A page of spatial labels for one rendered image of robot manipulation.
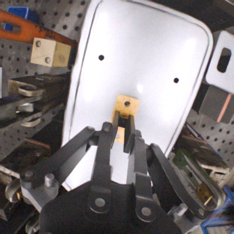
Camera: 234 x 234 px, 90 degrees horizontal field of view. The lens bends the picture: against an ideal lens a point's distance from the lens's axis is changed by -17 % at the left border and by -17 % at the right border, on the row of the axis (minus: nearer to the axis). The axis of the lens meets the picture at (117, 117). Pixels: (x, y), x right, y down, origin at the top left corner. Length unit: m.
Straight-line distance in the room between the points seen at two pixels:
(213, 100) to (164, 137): 0.13
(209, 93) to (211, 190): 0.18
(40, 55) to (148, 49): 0.16
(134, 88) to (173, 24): 0.12
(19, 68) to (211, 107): 0.70
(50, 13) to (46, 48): 0.46
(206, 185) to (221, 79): 0.18
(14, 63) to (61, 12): 0.30
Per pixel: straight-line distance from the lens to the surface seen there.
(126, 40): 0.24
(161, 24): 0.25
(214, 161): 0.33
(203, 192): 0.26
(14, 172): 0.33
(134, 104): 0.23
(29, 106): 0.22
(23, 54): 0.69
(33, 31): 0.22
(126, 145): 0.18
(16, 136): 0.84
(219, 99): 0.32
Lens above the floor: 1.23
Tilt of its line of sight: 70 degrees down
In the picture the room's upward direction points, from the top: 170 degrees counter-clockwise
